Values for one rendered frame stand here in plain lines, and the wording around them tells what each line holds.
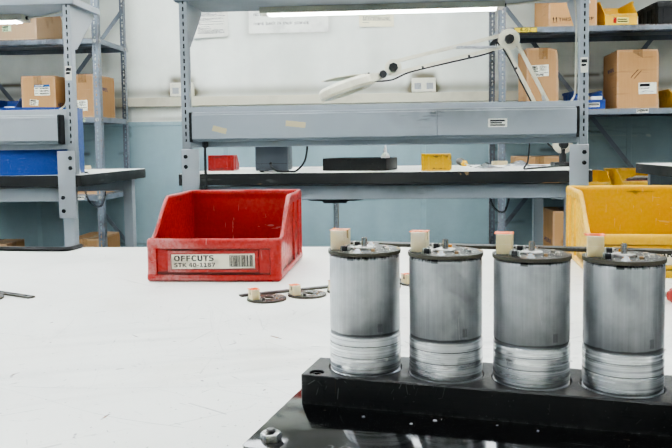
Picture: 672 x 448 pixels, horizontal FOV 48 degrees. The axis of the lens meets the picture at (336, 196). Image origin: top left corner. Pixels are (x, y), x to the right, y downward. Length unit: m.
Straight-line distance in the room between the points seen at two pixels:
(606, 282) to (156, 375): 0.19
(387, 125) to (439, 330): 2.30
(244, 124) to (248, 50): 2.23
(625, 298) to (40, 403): 0.22
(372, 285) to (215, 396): 0.09
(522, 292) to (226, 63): 4.59
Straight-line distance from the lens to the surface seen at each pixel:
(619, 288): 0.24
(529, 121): 2.58
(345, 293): 0.25
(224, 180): 2.64
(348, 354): 0.26
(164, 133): 4.88
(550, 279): 0.25
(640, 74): 4.46
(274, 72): 4.75
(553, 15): 4.30
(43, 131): 2.81
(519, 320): 0.25
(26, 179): 2.88
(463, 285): 0.25
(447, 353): 0.25
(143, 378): 0.34
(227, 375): 0.34
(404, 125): 2.54
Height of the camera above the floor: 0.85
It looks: 4 degrees down
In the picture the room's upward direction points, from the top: 1 degrees counter-clockwise
